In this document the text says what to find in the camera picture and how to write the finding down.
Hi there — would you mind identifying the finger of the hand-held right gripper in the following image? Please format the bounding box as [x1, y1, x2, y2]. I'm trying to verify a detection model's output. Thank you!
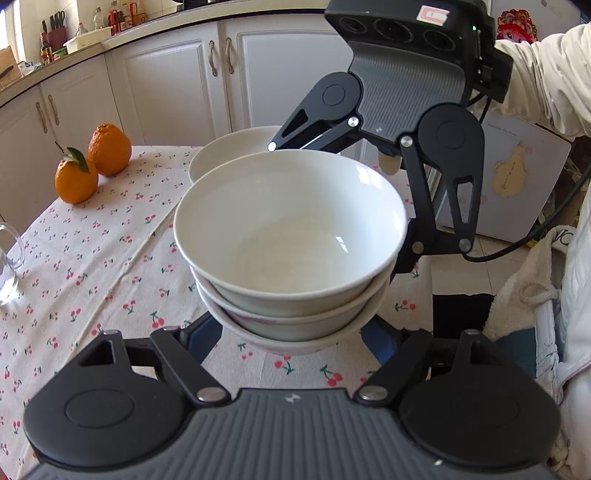
[267, 98, 366, 155]
[392, 135, 483, 274]

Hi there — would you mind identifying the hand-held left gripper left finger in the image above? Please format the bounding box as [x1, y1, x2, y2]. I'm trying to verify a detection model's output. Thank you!
[74, 313, 230, 408]

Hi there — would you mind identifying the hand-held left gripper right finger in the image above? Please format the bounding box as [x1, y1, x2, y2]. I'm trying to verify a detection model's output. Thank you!
[355, 316, 509, 408]

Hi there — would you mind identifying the white bowl with pink print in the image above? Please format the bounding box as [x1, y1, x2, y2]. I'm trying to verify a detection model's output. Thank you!
[174, 148, 409, 305]
[189, 263, 398, 330]

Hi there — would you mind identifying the large white bowl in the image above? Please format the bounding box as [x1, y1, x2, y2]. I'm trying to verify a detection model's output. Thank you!
[196, 281, 384, 356]

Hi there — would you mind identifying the stained white plate fruit print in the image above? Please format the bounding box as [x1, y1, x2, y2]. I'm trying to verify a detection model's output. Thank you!
[188, 126, 289, 185]

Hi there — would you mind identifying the person's right forearm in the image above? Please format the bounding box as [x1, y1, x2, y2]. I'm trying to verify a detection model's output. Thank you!
[492, 21, 591, 141]

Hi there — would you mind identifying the cherry print tablecloth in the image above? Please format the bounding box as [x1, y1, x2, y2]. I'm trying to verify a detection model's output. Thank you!
[0, 145, 435, 467]

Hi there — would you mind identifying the white appliance with cartoon sticker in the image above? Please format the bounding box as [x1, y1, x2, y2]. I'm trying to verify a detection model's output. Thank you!
[429, 111, 573, 243]

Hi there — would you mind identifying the red paper decoration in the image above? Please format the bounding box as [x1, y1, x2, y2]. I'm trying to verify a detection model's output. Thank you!
[496, 7, 541, 42]

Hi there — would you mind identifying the white towel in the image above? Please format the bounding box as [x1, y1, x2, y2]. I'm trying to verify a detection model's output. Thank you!
[482, 226, 578, 384]

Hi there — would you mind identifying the kitchen countertop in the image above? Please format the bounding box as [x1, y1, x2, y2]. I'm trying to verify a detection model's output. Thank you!
[0, 0, 333, 109]

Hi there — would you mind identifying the person's white jacket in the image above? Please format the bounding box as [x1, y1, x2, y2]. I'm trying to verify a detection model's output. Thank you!
[554, 222, 591, 480]

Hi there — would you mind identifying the orange with green leaf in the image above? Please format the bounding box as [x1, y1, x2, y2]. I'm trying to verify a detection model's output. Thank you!
[54, 147, 99, 205]

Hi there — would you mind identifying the bumpy orange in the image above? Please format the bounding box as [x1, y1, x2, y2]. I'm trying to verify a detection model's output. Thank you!
[88, 123, 132, 177]

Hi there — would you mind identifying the clear glass mug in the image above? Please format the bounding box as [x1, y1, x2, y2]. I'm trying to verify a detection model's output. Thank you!
[0, 223, 26, 306]

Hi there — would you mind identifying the white plastic tray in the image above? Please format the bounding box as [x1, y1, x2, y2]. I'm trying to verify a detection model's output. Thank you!
[62, 27, 114, 55]

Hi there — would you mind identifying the red knife block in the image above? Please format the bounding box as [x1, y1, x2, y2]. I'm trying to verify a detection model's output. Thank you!
[48, 10, 68, 49]

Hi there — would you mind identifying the cardboard box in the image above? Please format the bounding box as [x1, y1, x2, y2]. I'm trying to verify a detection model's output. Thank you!
[0, 45, 21, 90]

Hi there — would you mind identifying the black cable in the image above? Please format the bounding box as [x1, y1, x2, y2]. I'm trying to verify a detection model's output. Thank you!
[462, 88, 591, 264]

